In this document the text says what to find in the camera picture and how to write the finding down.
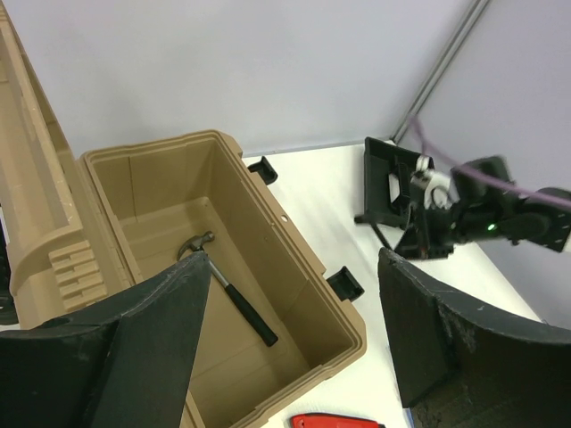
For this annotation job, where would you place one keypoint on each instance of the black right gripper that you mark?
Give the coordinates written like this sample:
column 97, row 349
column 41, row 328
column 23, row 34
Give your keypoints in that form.
column 446, row 211

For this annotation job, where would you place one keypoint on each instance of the black tool box tray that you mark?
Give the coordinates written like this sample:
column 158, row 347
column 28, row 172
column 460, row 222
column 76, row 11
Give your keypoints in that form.
column 388, row 171

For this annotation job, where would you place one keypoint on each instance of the red utility knife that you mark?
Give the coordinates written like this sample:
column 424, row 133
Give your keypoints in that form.
column 325, row 420

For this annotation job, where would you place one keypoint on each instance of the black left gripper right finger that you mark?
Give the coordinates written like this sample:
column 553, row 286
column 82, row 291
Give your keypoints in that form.
column 461, row 362

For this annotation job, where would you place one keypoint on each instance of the black claw hammer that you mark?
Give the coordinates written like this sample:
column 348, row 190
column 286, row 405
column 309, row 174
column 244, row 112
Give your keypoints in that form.
column 249, row 313

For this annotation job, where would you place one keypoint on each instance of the aluminium frame post right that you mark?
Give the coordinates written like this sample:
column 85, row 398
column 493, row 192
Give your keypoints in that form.
column 457, row 39

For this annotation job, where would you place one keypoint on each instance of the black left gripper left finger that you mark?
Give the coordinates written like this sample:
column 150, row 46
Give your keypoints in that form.
column 124, row 361

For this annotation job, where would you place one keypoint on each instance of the tan plastic tool box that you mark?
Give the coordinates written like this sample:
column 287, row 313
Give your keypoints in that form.
column 80, row 229

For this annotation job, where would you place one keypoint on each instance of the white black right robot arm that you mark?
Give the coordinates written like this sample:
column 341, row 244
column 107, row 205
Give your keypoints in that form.
column 542, row 217

